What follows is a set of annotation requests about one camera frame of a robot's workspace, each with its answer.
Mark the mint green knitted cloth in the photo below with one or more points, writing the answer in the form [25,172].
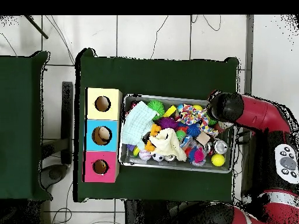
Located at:
[137,123]

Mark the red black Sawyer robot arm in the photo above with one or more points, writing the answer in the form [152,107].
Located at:
[259,114]

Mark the wooden box with three holes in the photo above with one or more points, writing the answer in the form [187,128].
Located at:
[114,112]

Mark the shallow silver mesh bin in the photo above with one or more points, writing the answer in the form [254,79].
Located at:
[127,161]

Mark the orange plastic block toy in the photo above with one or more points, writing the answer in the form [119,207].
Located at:
[155,130]

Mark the green spiky rubber ball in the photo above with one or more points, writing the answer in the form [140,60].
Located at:
[157,107]

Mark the purple knobbly ball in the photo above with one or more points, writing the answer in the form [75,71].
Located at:
[168,123]

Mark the cream knitted cloth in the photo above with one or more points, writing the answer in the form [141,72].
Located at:
[168,144]

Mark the colourful dotted cloth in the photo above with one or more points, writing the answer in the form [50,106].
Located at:
[191,115]

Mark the dark green table cloth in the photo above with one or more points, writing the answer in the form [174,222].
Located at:
[151,77]

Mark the silver drink can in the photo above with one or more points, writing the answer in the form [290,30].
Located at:
[220,146]

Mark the yellow ball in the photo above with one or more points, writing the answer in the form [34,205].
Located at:
[218,160]

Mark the dark green cloth side table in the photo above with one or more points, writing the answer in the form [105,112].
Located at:
[23,151]

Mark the black rod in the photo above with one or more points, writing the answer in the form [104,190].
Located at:
[37,28]

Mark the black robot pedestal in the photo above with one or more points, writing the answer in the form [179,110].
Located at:
[144,214]

